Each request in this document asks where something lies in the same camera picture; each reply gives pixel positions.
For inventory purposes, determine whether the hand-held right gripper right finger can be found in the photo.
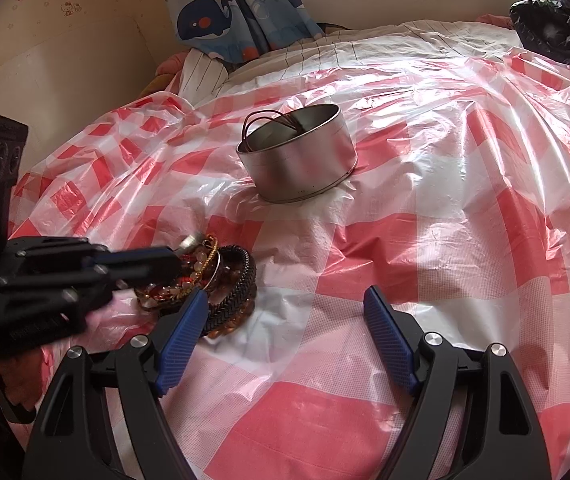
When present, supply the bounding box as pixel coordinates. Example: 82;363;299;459
362;285;550;480

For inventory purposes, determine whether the pale bead bracelet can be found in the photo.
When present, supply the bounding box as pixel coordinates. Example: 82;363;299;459
165;254;206;302

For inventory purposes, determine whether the red bead bracelet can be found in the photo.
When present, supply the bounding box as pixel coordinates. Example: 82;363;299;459
136;280;192;314

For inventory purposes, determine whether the pink cloth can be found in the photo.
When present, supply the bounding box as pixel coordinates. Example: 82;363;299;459
475;11;516;30
156;51;186;77

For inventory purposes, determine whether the brown orange cloth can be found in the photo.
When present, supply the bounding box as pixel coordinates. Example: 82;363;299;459
137;72;183;97

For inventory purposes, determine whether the round metal tin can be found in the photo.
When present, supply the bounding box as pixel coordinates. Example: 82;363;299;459
236;103;358;204

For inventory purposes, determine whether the white striped bed sheet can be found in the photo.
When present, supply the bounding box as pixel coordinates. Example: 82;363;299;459
179;19;536;111

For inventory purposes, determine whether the whale print curtain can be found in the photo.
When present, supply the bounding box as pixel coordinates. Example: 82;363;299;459
162;0;323;64

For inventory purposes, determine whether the thin dark wire hoop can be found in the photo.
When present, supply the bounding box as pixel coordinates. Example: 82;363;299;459
241;108;308;153

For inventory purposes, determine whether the pile of dark clothes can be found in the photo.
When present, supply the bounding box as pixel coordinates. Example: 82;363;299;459
509;0;570;55

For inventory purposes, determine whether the red white checkered plastic sheet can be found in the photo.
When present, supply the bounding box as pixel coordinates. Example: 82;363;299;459
7;52;570;480

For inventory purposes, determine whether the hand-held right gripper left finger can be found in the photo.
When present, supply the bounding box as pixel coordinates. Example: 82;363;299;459
24;290;209;480

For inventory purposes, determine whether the gold chain bracelet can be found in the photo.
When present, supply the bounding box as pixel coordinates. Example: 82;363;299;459
190;239;222;287

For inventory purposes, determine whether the black braided bracelet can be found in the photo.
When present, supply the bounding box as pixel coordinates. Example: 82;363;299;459
200;244;258;338

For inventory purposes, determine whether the amber bead bracelet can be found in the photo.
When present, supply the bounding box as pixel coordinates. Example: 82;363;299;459
209;305;256;342

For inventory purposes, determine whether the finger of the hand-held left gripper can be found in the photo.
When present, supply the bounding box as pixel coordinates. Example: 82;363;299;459
0;265;186;321
5;237;188;275

